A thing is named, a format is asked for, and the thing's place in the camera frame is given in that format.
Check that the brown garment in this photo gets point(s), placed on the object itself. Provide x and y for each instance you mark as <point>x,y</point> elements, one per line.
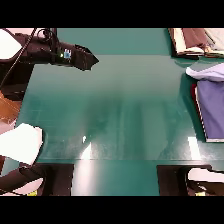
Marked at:
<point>195,36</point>

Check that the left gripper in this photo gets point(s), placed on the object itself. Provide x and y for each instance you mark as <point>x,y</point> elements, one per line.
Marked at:
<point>78,57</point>

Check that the pale lavender garment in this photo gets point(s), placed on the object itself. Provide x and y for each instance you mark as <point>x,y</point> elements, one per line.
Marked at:
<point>206,71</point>

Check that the white garment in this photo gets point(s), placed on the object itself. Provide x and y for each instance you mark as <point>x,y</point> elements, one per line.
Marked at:
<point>216,37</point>

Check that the purple garment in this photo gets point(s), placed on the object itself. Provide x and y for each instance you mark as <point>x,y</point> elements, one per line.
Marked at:
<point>213,110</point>

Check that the dark red garment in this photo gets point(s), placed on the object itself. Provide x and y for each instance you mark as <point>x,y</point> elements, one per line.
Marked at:
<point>193,95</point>

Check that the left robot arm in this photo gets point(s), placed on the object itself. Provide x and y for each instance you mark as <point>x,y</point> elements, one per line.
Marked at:
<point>20,143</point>

